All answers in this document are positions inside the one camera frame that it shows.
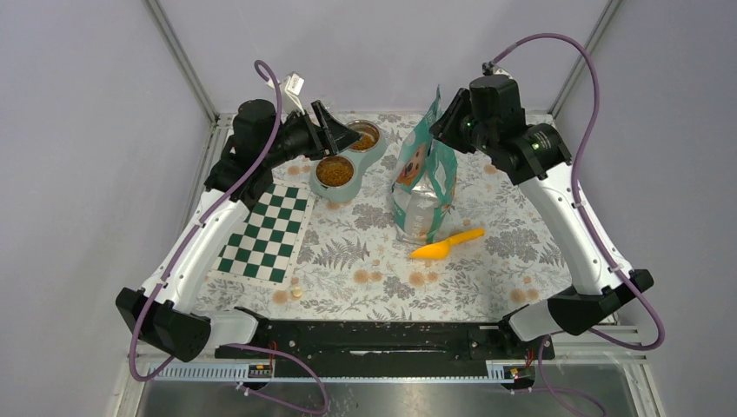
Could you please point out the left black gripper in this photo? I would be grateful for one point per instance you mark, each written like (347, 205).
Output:
(336, 135)

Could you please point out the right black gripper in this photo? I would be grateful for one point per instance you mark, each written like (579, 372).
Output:
(445, 128)

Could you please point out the teal dog food bag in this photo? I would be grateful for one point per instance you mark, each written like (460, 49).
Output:
(425, 179)

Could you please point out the yellow plastic scoop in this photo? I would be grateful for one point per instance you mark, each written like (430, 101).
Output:
(440, 250)

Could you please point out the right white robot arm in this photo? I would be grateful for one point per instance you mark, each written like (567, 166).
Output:
(487, 116)

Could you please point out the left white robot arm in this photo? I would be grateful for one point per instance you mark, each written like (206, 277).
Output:
(162, 312)

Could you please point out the teal double pet bowl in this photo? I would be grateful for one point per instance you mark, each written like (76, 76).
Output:
(339, 178)

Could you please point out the floral tablecloth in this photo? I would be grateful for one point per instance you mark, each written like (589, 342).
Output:
(352, 266)

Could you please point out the green white checkered mat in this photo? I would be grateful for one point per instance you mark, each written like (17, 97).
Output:
(263, 249)

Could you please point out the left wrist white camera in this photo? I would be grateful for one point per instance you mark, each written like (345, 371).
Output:
(289, 90)

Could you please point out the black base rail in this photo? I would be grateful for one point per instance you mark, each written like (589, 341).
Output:
(356, 349)

